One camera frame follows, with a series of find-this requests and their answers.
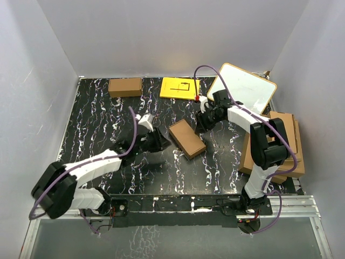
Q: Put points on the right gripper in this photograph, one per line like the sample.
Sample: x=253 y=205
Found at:
x=201 y=123

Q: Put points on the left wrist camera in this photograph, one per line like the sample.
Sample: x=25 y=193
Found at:
x=145 y=121

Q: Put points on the folded brown cardboard box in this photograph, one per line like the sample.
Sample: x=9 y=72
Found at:
x=125 y=87

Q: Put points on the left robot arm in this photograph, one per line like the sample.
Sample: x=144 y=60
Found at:
x=60 y=186

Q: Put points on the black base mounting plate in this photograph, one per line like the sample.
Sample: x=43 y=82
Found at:
x=224 y=210

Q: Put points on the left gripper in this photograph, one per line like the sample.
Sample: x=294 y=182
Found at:
x=160 y=143

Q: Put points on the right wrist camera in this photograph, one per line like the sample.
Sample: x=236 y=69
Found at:
x=203 y=102

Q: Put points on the yellow book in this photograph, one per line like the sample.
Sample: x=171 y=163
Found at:
x=179 y=88

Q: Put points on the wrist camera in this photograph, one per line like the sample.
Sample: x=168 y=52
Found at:
x=203 y=102
x=145 y=121

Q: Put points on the aluminium frame rail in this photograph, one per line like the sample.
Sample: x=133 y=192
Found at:
x=294 y=230

